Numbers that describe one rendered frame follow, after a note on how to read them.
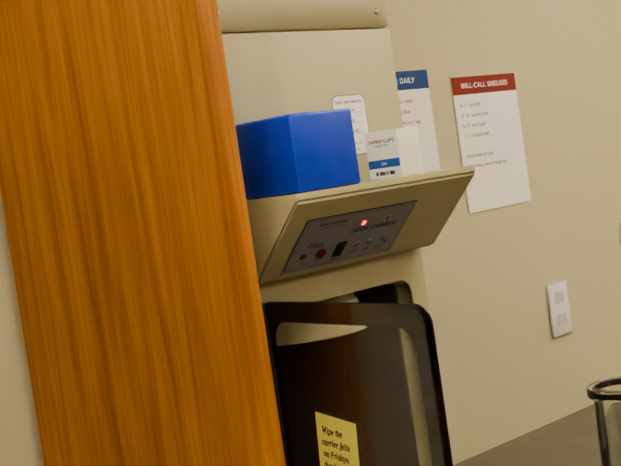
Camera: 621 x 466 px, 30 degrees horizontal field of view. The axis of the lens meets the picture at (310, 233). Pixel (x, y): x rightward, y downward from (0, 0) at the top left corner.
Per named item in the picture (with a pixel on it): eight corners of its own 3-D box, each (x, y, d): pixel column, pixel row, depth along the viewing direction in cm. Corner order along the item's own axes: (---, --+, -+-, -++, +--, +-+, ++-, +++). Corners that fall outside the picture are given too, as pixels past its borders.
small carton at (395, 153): (370, 180, 148) (363, 134, 148) (392, 177, 152) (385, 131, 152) (402, 176, 145) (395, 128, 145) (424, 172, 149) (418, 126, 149)
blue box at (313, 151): (244, 200, 138) (233, 125, 137) (305, 190, 144) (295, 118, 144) (300, 193, 130) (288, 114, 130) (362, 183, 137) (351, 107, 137)
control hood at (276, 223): (241, 286, 138) (229, 202, 137) (421, 245, 159) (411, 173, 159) (307, 283, 129) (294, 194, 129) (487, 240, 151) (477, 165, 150)
